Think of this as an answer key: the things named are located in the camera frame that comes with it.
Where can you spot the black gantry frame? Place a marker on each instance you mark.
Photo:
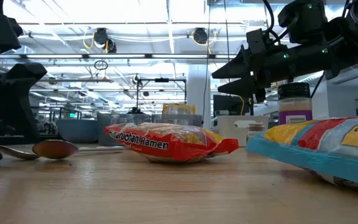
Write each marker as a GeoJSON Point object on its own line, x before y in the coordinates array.
{"type": "Point", "coordinates": [162, 80]}

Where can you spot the clear plastic bin left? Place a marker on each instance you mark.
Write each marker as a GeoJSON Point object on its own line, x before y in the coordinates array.
{"type": "Point", "coordinates": [102, 124]}

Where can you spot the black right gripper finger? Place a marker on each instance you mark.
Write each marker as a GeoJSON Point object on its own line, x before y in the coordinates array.
{"type": "Point", "coordinates": [238, 68]}
{"type": "Point", "coordinates": [247, 86]}

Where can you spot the red ramen packet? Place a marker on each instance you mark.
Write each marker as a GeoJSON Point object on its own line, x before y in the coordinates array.
{"type": "Point", "coordinates": [166, 143]}

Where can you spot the blue bowl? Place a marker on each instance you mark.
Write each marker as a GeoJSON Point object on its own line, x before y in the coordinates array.
{"type": "Point", "coordinates": [76, 130]}

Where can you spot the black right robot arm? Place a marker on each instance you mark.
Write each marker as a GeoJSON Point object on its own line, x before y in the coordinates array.
{"type": "Point", "coordinates": [356, 37]}

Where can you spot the blue-edged ramen packet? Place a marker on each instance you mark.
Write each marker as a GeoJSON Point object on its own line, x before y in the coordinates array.
{"type": "Point", "coordinates": [322, 149]}

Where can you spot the grey plastic bin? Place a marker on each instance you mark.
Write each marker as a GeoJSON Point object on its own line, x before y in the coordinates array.
{"type": "Point", "coordinates": [182, 119]}

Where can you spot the white plastic bin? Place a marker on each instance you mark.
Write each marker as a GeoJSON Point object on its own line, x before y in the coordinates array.
{"type": "Point", "coordinates": [232, 130]}

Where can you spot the white square column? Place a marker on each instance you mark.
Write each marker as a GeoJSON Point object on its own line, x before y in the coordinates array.
{"type": "Point", "coordinates": [197, 93]}

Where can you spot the black monitor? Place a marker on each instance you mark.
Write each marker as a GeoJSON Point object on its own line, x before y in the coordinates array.
{"type": "Point", "coordinates": [228, 105]}

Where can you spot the silver spoon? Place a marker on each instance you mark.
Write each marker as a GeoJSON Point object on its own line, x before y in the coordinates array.
{"type": "Point", "coordinates": [17, 153]}

